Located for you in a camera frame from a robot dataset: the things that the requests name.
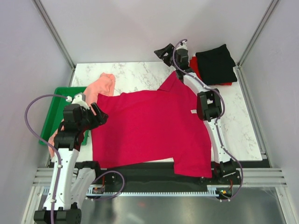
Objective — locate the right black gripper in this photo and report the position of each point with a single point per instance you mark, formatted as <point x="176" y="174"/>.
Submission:
<point x="160" y="52"/>

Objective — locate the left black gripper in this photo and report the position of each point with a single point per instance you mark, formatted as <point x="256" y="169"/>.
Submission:
<point x="101" y="117"/>

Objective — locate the salmon pink t shirt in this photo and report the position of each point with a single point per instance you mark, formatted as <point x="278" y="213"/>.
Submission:
<point x="104" y="85"/>

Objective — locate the magenta polo shirt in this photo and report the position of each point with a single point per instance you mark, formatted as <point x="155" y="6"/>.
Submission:
<point x="152" y="125"/>

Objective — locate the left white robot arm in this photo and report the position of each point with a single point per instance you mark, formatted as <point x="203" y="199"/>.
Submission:
<point x="71" y="179"/>

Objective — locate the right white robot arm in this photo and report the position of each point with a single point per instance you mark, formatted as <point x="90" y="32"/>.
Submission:
<point x="210" y="107"/>

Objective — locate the folded red t shirt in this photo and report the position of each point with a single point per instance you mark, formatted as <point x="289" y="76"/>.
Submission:
<point x="194" y="66"/>

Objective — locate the green plastic tray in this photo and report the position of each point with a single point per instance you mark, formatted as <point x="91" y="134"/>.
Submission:
<point x="55" y="112"/>

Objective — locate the folded black t shirt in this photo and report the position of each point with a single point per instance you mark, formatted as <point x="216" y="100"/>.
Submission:
<point x="216" y="66"/>

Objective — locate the right aluminium frame post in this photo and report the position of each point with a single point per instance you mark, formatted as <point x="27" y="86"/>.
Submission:
<point x="263" y="22"/>

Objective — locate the aluminium frame post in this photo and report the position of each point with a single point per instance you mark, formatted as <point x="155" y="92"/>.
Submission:
<point x="54" y="33"/>
<point x="263" y="22"/>

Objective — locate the front aluminium rail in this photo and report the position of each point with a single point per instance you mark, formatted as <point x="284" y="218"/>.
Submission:
<point x="43" y="177"/>

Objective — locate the white slotted cable duct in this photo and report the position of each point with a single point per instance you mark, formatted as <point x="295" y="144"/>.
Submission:
<point x="210" y="192"/>

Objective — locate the left aluminium frame post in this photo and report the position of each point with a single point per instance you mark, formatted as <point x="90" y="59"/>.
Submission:
<point x="54" y="33"/>

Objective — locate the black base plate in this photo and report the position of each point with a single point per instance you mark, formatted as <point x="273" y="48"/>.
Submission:
<point x="160" y="177"/>

